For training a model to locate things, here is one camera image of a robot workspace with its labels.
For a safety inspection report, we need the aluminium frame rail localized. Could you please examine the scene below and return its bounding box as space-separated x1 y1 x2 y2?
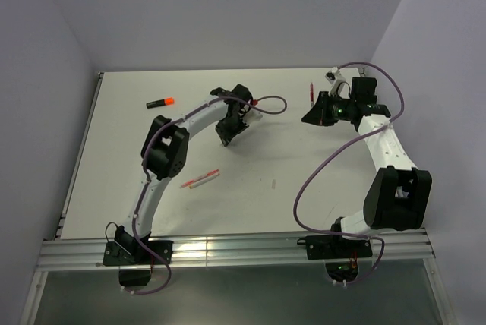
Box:
35 229 435 272

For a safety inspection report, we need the red pen with clear barrel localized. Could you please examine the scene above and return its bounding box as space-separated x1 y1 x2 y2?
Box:
179 169 219 188

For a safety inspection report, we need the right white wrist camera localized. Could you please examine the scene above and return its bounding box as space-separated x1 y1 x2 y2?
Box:
325 67 351 97

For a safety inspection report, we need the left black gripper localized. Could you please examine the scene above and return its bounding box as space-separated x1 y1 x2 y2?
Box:
215 114 248 146

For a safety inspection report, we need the white pen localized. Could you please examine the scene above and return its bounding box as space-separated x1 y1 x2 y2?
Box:
189 173 220 189

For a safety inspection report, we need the dark red pen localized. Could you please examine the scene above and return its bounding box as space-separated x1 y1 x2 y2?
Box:
309 82 314 108

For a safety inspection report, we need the black orange highlighter pen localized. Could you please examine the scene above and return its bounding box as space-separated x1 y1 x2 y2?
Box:
146 97 175 109

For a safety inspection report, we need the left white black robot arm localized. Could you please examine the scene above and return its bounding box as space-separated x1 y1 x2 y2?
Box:
115 84 253 263

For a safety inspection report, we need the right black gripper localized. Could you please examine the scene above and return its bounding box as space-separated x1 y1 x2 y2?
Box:
301 91 355 127

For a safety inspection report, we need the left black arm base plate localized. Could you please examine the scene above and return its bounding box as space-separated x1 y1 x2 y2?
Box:
102 240 173 267

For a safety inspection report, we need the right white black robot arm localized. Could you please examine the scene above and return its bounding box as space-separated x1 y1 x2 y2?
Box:
302 71 432 257

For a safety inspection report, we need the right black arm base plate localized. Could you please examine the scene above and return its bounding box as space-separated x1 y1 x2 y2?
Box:
297 235 373 260

